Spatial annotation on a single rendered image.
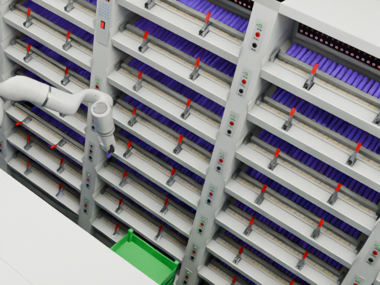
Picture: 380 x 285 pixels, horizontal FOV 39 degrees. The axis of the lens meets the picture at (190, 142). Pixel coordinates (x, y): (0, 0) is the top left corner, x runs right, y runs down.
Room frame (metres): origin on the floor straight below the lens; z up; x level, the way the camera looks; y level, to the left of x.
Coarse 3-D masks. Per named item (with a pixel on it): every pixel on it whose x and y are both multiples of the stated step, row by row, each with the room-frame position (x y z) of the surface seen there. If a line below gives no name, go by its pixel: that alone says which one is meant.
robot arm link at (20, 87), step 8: (8, 80) 1.71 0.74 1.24; (16, 80) 1.71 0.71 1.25; (24, 80) 1.72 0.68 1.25; (32, 80) 1.75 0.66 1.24; (0, 88) 1.70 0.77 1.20; (8, 88) 1.69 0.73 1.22; (16, 88) 1.69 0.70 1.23; (24, 88) 1.70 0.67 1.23; (32, 88) 1.72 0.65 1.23; (40, 88) 1.74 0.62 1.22; (48, 88) 1.76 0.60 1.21; (0, 96) 1.74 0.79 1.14; (8, 96) 1.68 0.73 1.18; (16, 96) 1.68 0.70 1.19; (24, 96) 1.69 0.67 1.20; (32, 96) 1.70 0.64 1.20; (40, 96) 1.72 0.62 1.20; (40, 104) 1.72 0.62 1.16
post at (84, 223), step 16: (96, 16) 2.11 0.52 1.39; (112, 16) 2.07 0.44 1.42; (96, 48) 2.10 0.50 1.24; (112, 48) 2.09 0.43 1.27; (96, 64) 2.10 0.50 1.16; (96, 144) 2.08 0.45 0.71; (96, 160) 2.07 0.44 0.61; (96, 176) 2.07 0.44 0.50; (80, 208) 2.11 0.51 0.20; (96, 208) 2.10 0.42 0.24; (80, 224) 2.10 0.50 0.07
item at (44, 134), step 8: (8, 104) 2.41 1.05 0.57; (24, 104) 2.44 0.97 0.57; (8, 112) 2.38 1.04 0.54; (16, 112) 2.39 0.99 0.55; (32, 112) 2.40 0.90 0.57; (16, 120) 2.36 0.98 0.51; (32, 128) 2.29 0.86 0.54; (40, 128) 2.30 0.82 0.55; (40, 136) 2.27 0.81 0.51; (48, 136) 2.25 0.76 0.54; (64, 144) 2.22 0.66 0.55; (64, 152) 2.18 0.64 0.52; (72, 152) 2.17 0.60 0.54; (80, 152) 2.18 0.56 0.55; (80, 160) 2.13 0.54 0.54
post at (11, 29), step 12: (0, 0) 2.39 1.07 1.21; (0, 12) 2.39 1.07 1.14; (0, 24) 2.40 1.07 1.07; (0, 36) 2.40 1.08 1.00; (0, 48) 2.40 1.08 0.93; (0, 60) 2.40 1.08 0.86; (0, 72) 2.40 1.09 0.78; (12, 120) 2.44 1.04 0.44; (0, 132) 2.41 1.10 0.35; (0, 156) 2.41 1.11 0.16; (0, 168) 2.42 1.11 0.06
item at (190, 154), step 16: (112, 96) 2.12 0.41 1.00; (128, 96) 2.15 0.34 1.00; (128, 112) 2.08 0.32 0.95; (144, 112) 2.07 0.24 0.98; (128, 128) 2.00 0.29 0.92; (144, 128) 2.00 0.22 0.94; (160, 128) 2.00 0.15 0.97; (176, 128) 2.00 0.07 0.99; (160, 144) 1.92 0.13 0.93; (176, 144) 1.93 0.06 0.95; (192, 144) 1.92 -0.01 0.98; (208, 144) 1.93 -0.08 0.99; (176, 160) 1.88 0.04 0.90; (192, 160) 1.86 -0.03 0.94; (208, 160) 1.87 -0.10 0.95
